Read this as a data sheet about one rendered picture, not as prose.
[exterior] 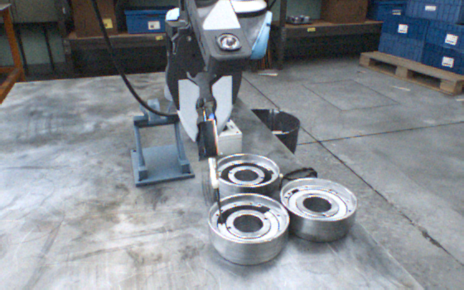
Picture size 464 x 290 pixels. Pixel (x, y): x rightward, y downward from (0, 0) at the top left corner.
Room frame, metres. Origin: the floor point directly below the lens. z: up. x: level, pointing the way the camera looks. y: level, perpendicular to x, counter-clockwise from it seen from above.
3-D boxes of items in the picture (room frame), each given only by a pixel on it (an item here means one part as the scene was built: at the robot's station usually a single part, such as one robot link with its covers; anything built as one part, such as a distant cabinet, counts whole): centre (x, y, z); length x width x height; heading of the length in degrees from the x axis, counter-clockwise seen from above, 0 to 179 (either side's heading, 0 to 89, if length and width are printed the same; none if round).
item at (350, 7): (4.68, -1.30, 0.67); 0.52 x 0.43 x 0.43; 107
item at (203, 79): (1.02, 0.10, 0.85); 0.15 x 0.15 x 0.10
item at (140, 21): (4.07, 0.78, 0.56); 0.52 x 0.38 x 0.22; 104
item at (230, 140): (0.69, 0.02, 0.82); 0.08 x 0.07 x 0.05; 17
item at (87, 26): (3.90, 1.29, 0.64); 0.49 x 0.40 x 0.37; 112
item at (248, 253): (0.41, -0.02, 0.82); 0.10 x 0.10 x 0.04
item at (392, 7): (4.87, -1.90, 0.56); 0.52 x 0.38 x 0.22; 104
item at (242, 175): (0.53, -0.03, 0.82); 0.10 x 0.10 x 0.04
